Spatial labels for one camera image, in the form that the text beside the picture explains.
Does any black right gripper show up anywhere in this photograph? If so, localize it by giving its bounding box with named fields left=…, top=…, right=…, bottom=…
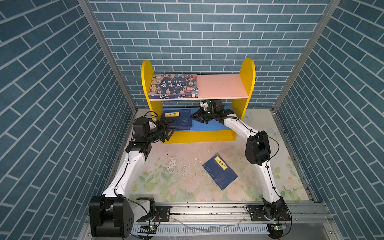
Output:
left=189, top=107, right=217, bottom=125

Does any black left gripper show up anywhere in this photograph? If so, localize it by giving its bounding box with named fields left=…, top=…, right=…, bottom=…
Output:
left=144, top=118, right=175, bottom=145

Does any navy book yellow label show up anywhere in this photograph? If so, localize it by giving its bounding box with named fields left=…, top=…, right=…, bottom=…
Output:
left=162, top=109, right=192, bottom=126

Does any colourful illustrated history book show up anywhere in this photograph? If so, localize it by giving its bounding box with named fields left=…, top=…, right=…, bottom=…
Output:
left=148, top=74, right=199, bottom=100

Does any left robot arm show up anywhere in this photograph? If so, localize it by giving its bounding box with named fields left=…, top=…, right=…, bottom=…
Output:
left=89, top=116, right=174, bottom=239

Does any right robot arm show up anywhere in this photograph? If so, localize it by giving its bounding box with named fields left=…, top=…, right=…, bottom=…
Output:
left=191, top=100, right=289, bottom=221

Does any yellow pink blue bookshelf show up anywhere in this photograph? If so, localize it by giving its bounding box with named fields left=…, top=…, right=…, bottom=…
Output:
left=141, top=58, right=256, bottom=144

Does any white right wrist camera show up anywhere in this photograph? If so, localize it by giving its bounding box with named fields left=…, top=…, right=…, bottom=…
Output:
left=200, top=101, right=210, bottom=112

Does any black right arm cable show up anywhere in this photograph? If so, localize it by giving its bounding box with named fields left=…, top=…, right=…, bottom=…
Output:
left=206, top=98, right=281, bottom=202

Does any aluminium frame rail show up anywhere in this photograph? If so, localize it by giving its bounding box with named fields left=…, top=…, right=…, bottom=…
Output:
left=77, top=202, right=343, bottom=240

